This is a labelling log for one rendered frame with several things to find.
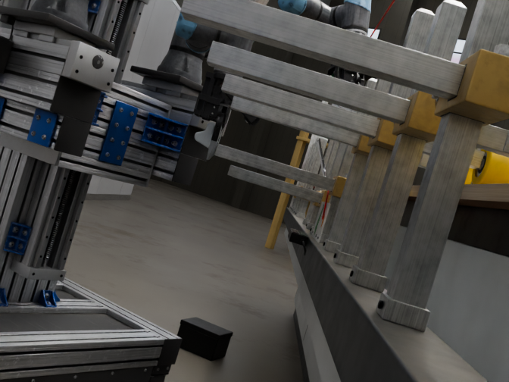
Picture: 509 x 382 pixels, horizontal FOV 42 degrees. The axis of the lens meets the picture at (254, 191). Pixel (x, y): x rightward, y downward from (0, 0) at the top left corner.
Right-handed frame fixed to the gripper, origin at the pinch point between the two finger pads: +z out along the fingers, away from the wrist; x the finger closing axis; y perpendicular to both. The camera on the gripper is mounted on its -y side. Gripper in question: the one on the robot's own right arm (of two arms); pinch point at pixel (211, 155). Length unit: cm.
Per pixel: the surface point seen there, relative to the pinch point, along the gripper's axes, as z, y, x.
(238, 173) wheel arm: 2.2, -6.6, -23.5
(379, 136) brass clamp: -10, -31, 55
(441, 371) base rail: 13, -33, 116
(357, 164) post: -6.8, -32.9, 22.8
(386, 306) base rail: 11, -31, 98
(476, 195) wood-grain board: -5, -49, 57
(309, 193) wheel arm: 1.7, -27.5, -23.5
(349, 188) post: -1.5, -32.8, 22.8
